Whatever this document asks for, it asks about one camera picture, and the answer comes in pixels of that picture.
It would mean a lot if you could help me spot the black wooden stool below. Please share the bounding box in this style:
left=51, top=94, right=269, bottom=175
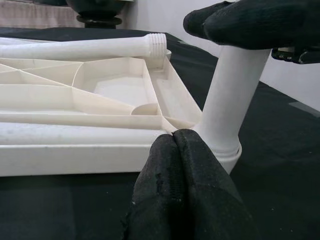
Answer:
left=76, top=12, right=123, bottom=30

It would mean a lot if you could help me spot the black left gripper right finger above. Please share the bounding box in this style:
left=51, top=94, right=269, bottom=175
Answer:
left=174, top=128, right=264, bottom=240

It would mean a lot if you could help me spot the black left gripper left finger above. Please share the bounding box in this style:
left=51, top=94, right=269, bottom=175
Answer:
left=121, top=133, right=187, bottom=240

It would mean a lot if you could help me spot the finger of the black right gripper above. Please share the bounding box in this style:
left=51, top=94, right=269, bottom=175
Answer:
left=202, top=0, right=320, bottom=51
left=182, top=1, right=234, bottom=39

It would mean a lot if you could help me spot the beige cloth covered table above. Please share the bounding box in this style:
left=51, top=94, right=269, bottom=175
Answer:
left=0, top=2, right=85, bottom=30

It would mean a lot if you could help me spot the white plastic table top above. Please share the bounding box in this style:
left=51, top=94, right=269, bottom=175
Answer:
left=0, top=37, right=243, bottom=178

